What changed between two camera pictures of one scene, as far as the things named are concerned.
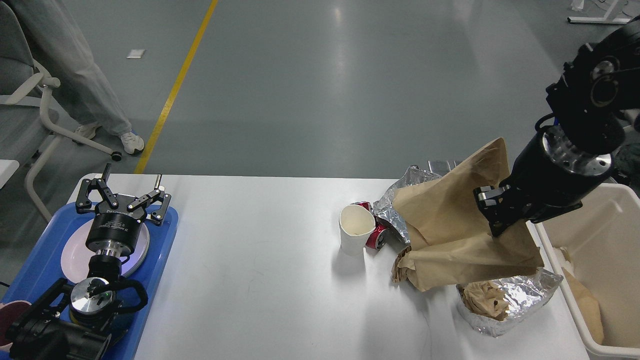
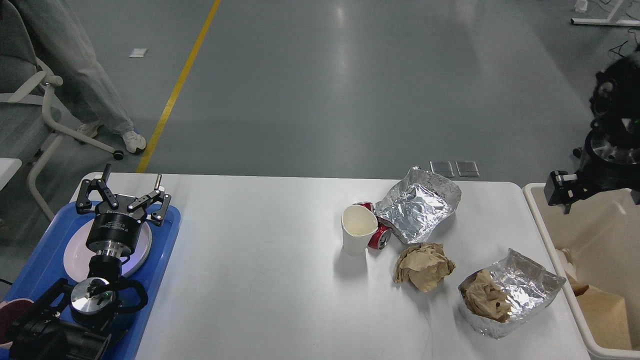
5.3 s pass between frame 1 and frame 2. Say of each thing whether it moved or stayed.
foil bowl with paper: stayed
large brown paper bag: moved
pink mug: stayed
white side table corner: stayed
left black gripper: stayed
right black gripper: moved
